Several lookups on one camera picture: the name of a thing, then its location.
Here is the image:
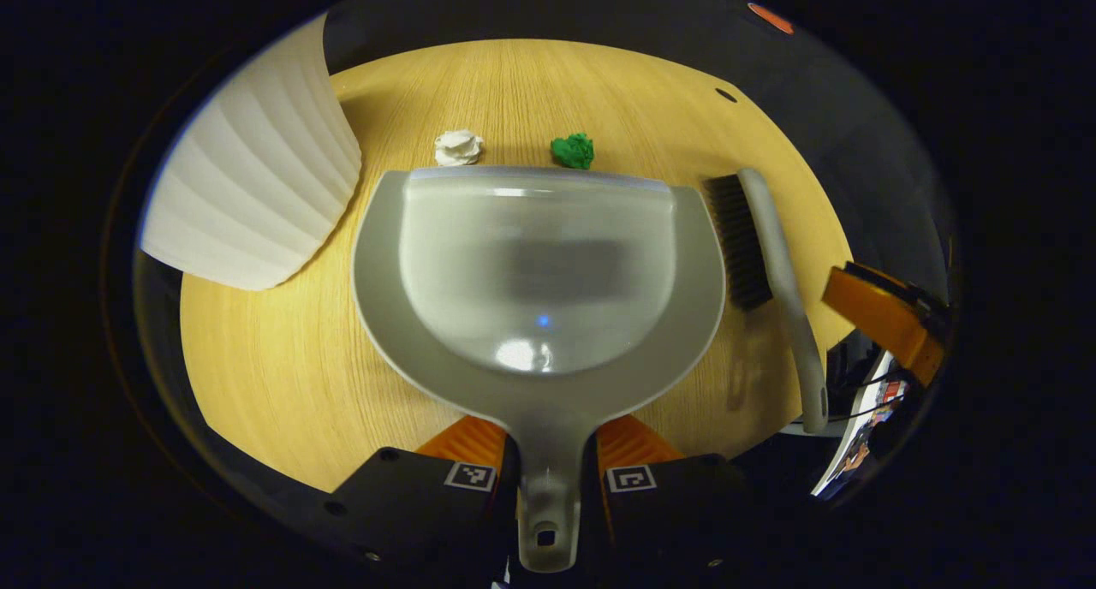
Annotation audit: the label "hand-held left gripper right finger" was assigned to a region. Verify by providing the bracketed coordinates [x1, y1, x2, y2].
[582, 413, 771, 588]

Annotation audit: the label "white paper ball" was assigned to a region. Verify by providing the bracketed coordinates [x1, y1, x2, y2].
[434, 129, 485, 167]

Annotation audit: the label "white ribbed garbage bin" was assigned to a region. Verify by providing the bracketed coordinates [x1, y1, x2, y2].
[140, 11, 363, 292]

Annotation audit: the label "white board edge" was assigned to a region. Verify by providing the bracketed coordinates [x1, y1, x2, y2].
[809, 349, 910, 497]

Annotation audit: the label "black cable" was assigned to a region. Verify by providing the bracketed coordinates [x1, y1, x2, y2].
[788, 371, 904, 425]

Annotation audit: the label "small grey broom black bristles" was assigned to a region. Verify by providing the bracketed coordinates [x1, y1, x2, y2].
[704, 168, 830, 434]

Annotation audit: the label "green paper ball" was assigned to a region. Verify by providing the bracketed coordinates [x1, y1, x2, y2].
[550, 132, 595, 170]

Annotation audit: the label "grey plastic dustpan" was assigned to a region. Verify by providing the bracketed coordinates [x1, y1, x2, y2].
[351, 166, 727, 573]

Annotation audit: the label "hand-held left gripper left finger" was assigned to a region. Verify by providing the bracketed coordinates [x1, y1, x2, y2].
[324, 415, 520, 588]

